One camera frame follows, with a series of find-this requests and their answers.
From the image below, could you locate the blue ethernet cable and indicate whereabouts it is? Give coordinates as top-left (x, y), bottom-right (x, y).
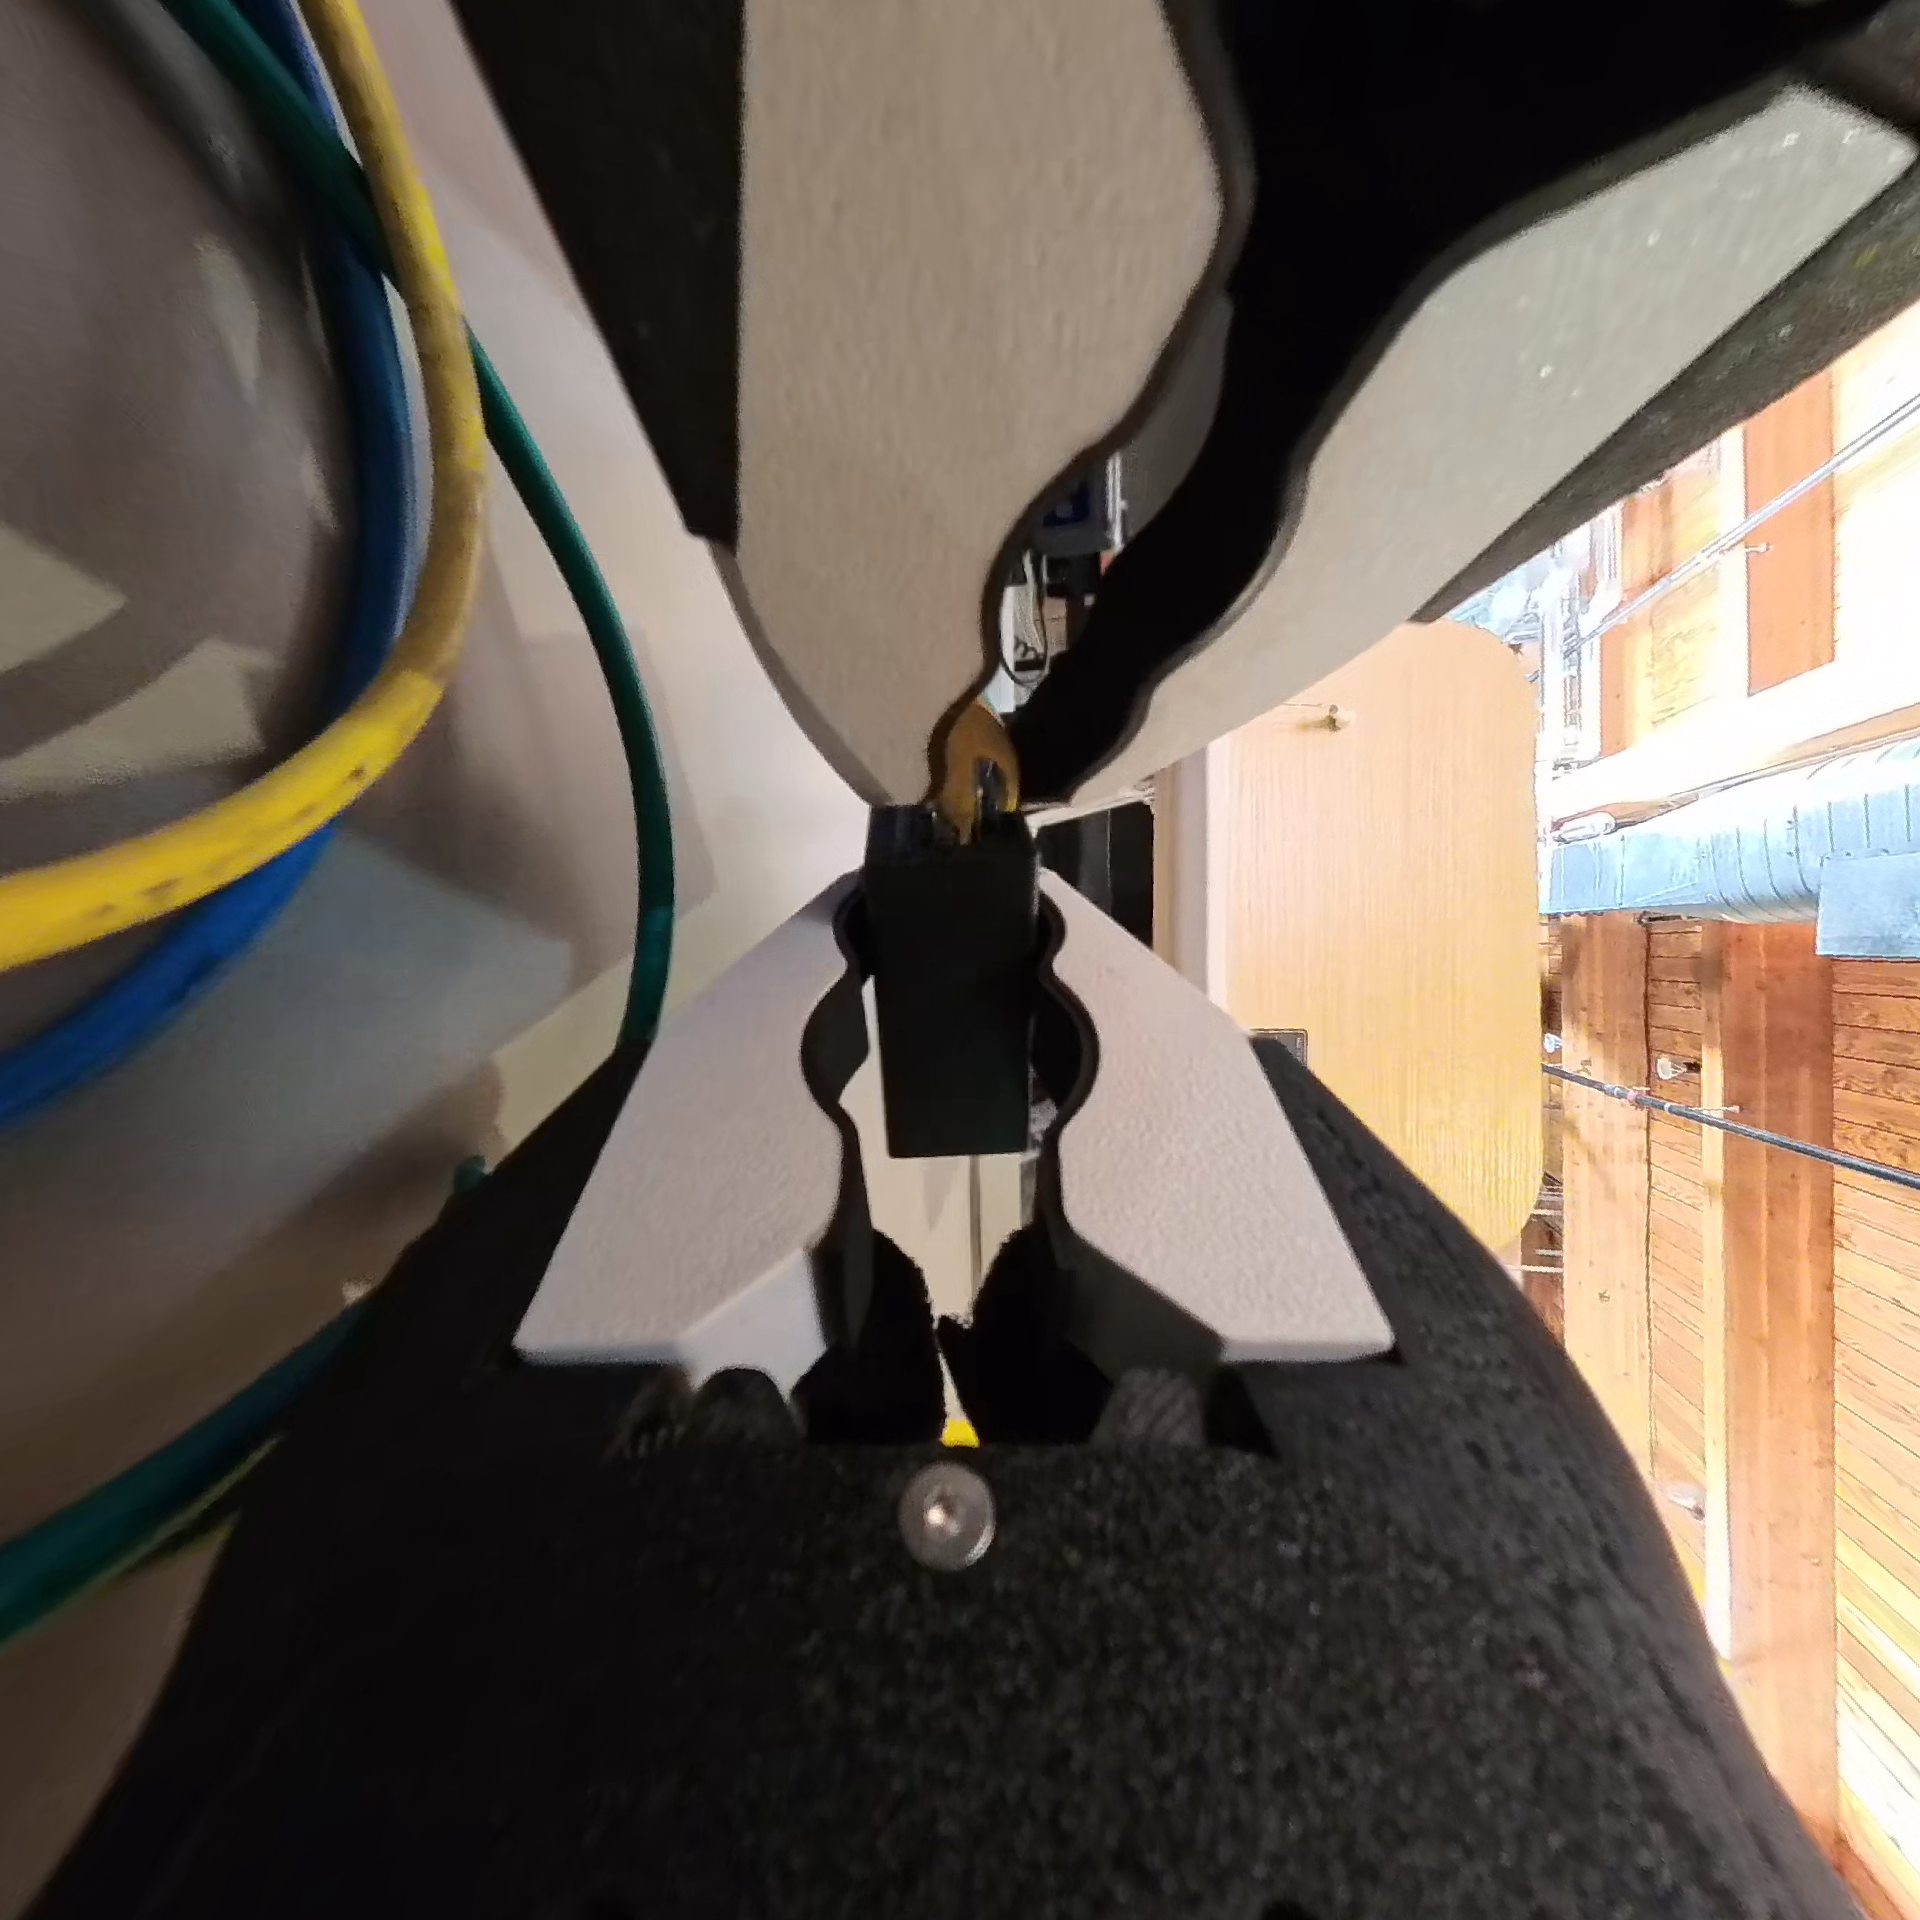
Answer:
top-left (0, 0), bottom-right (426, 1129)

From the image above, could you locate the green ethernet cable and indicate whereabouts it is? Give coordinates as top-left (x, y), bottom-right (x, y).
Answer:
top-left (0, 0), bottom-right (676, 1647)

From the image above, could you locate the yellow ethernet cable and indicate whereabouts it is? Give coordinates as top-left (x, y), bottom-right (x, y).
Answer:
top-left (0, 0), bottom-right (1023, 973)

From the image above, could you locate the black network switch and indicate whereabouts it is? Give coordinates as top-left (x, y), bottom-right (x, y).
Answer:
top-left (862, 803), bottom-right (1045, 1160)

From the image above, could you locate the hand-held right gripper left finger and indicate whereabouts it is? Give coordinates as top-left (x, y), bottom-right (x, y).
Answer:
top-left (515, 877), bottom-right (902, 1367)

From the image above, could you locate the silver ventilation duct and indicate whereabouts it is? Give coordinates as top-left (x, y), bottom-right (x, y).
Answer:
top-left (1543, 736), bottom-right (1920, 963)

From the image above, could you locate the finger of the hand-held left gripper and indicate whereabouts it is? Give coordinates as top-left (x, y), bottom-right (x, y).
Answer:
top-left (1001, 81), bottom-right (1920, 808)
top-left (681, 0), bottom-right (1259, 812)

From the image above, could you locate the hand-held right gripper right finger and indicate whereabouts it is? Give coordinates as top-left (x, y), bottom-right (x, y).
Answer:
top-left (1027, 870), bottom-right (1397, 1367)

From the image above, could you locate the wooden stand board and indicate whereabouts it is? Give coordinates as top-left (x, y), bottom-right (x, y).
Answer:
top-left (1201, 619), bottom-right (1549, 1259)

